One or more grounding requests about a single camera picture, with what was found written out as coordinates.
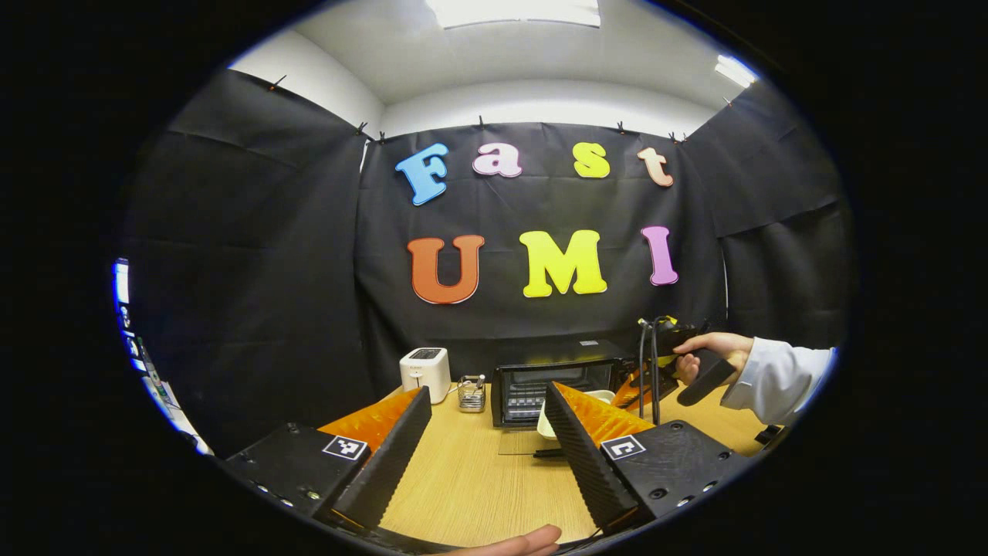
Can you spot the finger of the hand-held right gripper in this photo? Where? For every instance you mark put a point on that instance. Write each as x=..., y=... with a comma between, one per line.
x=627, y=394

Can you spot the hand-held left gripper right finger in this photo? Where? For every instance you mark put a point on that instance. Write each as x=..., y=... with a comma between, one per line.
x=583, y=455

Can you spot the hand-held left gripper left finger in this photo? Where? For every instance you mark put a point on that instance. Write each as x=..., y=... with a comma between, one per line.
x=394, y=463

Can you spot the cream rectangular food tray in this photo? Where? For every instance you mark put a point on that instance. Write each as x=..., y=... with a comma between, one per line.
x=545, y=423

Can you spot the black electric oven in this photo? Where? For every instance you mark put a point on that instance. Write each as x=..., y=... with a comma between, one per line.
x=525, y=386

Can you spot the white toaster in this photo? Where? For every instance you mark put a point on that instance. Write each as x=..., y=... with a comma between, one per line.
x=424, y=374

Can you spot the black backdrop cloth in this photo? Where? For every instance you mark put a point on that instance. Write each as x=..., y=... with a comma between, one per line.
x=502, y=208

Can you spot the small ceiling light panel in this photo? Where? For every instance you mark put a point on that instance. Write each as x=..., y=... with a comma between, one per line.
x=735, y=71

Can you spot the blue lit screen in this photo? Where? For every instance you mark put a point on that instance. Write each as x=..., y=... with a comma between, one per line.
x=122, y=282

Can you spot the large ceiling light panel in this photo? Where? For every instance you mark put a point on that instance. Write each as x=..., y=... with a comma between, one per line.
x=513, y=11

